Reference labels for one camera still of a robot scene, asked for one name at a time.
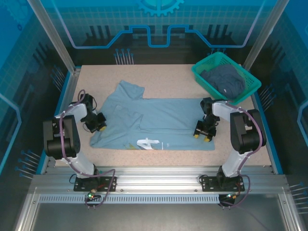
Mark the light blue t-shirt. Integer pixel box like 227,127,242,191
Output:
89,80,216,152

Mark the dark blue t-shirt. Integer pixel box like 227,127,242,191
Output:
200,65,246,99

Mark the teal plastic basket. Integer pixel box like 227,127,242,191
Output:
191,51,262,105

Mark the connector with orange plug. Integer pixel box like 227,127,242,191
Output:
223,192,242,201

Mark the grey metal bottom panel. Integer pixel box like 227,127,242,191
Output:
28,203,289,231

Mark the aluminium corner strut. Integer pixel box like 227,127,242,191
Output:
278,191,301,231
13,186,40,231

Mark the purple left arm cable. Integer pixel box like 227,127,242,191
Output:
59,89,116,210

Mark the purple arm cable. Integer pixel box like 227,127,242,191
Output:
218,100,264,210
59,89,116,210

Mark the aluminium side rail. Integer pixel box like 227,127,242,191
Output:
43,67,82,175

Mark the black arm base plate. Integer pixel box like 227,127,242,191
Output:
201,176,245,193
74,176,118,193

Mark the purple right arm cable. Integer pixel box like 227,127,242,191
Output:
218,100,264,210

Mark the aluminium front frame rail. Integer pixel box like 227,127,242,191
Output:
31,166,287,193

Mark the slotted grey cable duct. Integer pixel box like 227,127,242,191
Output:
38,195,221,204

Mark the aluminium frame post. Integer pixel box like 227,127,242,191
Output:
242,0,291,70
27,0,81,75

